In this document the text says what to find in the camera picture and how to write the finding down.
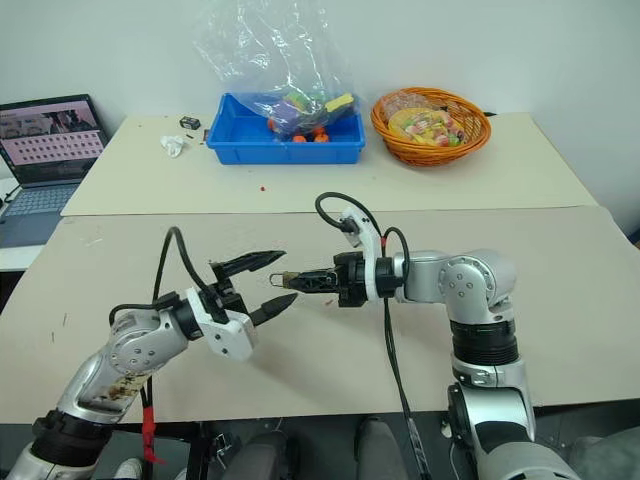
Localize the purple toy piece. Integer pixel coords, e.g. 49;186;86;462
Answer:
276;99;307;127

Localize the crumpled white paper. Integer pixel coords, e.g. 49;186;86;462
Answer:
159;133;188;160

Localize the yellow plate of candy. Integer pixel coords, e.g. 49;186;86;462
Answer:
388;107;465;148

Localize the open grey laptop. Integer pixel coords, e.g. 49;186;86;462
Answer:
0;93;110;249

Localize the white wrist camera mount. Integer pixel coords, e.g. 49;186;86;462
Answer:
185;287;257;362
339;205;390;302

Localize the dark rounded shape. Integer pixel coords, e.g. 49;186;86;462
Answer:
233;430;302;480
353;416;410;480

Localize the white shoe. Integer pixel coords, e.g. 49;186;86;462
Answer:
116;456;145;480

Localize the yellow toy block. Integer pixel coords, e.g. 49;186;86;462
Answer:
323;92;357;115

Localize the brass padlock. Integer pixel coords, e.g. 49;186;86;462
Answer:
268;270;302;291

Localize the red tape strip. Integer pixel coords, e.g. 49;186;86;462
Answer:
141;405;168;466

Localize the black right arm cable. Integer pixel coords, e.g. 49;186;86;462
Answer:
314;191;432;480

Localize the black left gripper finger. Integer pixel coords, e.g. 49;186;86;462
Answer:
247;293;299;329
208;249;288;281

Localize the clear plastic bag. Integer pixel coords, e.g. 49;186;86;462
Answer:
191;0;362;147

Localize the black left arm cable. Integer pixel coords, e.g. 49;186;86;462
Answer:
108;226;221;326

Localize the black metal stand frame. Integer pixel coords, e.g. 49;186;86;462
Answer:
187;421;237;480

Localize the orange woven basket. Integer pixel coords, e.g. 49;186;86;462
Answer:
370;86;493;168

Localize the blue plastic bin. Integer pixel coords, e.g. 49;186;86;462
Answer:
205;92;367;167

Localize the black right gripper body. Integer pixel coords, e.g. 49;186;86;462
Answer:
333;251;374;309

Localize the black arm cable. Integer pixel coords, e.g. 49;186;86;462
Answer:
314;191;432;480
108;226;221;326

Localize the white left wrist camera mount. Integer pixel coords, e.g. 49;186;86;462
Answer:
185;287;257;362

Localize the clear wrapped food package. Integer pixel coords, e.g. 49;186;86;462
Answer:
378;89;437;117

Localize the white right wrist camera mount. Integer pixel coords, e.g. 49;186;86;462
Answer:
339;205;390;302

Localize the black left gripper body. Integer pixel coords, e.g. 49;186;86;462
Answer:
199;261;250;325

